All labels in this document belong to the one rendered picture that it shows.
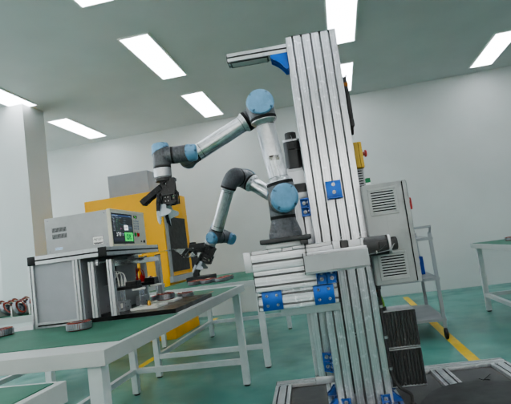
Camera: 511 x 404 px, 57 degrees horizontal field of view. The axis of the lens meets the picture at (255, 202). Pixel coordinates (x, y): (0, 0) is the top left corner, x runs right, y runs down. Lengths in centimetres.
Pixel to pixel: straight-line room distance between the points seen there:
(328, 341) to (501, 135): 632
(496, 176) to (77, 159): 707
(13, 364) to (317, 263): 115
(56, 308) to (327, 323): 136
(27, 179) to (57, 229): 397
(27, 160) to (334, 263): 534
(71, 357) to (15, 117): 551
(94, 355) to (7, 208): 530
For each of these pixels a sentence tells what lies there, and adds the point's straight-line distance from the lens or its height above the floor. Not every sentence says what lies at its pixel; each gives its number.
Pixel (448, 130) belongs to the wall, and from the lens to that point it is 808.
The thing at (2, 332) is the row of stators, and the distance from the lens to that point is 262.
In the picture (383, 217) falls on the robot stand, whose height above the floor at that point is 107.
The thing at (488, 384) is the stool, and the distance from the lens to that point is 149.
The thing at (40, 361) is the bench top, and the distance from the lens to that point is 176.
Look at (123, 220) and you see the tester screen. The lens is 275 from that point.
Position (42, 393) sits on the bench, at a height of 75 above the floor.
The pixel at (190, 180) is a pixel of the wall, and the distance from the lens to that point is 818.
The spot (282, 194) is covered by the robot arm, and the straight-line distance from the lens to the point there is 195.
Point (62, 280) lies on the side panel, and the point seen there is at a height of 97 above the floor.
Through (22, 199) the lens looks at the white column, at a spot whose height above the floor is 203.
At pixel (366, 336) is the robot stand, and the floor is 53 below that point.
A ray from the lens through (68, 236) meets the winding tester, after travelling 273.
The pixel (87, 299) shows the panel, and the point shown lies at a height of 86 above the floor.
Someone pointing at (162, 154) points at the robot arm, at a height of 145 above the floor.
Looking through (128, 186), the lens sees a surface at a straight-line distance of 681.
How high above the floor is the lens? 100
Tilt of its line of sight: 6 degrees up
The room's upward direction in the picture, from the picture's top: 8 degrees counter-clockwise
